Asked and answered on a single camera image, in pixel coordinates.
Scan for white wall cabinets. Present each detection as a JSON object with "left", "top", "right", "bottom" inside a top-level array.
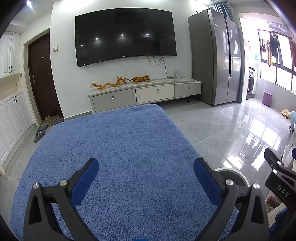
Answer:
[{"left": 1, "top": 32, "right": 33, "bottom": 175}]

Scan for grey slipper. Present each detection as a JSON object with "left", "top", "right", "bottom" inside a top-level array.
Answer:
[
  {"left": 37, "top": 125, "right": 48, "bottom": 132},
  {"left": 34, "top": 131, "right": 46, "bottom": 144}
]

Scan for light blue chair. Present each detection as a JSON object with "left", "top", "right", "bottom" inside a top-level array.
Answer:
[{"left": 289, "top": 111, "right": 296, "bottom": 133}]

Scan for purple square stool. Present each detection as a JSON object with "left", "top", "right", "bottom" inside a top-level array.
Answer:
[{"left": 262, "top": 91, "right": 273, "bottom": 107}]

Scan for beige shoes by door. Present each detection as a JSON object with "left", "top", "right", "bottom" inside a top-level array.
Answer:
[{"left": 42, "top": 114, "right": 64, "bottom": 126}]

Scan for hanging clothes on rack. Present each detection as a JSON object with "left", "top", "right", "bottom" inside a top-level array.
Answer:
[{"left": 258, "top": 30, "right": 295, "bottom": 71}]

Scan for dark brown entrance door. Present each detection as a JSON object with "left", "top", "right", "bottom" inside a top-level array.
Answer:
[{"left": 28, "top": 34, "right": 63, "bottom": 121}]

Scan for grey double door refrigerator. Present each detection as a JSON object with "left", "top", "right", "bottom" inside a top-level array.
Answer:
[{"left": 188, "top": 9, "right": 241, "bottom": 106}]

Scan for white round trash bin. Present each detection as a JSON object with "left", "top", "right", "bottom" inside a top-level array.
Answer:
[{"left": 215, "top": 167, "right": 250, "bottom": 187}]

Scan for blue fluffy blanket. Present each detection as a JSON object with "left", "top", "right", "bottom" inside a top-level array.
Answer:
[{"left": 10, "top": 104, "right": 217, "bottom": 240}]

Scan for wall mounted black television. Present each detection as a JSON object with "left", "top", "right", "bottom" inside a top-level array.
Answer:
[{"left": 75, "top": 8, "right": 177, "bottom": 67}]

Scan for white low tv cabinet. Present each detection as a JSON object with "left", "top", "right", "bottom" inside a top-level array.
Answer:
[{"left": 88, "top": 78, "right": 202, "bottom": 113}]

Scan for front load washing machine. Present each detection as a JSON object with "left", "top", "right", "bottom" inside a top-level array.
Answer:
[{"left": 246, "top": 67, "right": 255, "bottom": 100}]

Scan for golden tiger figurine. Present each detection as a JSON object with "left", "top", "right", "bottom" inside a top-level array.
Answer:
[{"left": 125, "top": 75, "right": 151, "bottom": 84}]

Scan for right blue gloved hand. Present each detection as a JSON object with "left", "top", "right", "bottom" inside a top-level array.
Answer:
[{"left": 269, "top": 208, "right": 295, "bottom": 240}]

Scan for golden dragon figurine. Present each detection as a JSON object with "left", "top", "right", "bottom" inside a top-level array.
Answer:
[{"left": 90, "top": 77, "right": 126, "bottom": 91}]

